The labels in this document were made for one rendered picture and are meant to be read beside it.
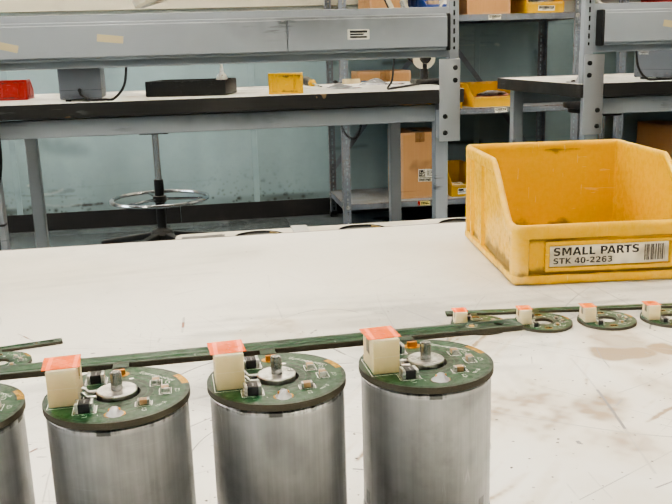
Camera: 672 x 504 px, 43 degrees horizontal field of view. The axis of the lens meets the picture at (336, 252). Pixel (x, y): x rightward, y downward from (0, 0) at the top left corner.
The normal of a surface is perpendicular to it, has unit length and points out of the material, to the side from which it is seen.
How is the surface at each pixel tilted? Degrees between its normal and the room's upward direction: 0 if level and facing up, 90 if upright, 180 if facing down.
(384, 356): 90
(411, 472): 90
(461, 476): 90
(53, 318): 0
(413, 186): 89
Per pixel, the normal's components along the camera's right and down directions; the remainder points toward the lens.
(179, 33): 0.16, 0.22
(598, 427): -0.03, -0.97
